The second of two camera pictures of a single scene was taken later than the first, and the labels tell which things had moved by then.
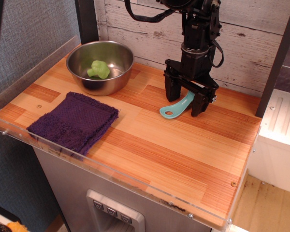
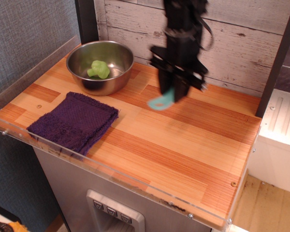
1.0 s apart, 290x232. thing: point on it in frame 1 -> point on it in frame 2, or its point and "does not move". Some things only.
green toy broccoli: x=98 y=68 does not move
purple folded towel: x=75 y=124 does not move
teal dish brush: x=177 y=108 -> x=163 y=102
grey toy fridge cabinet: x=90 y=198 does not move
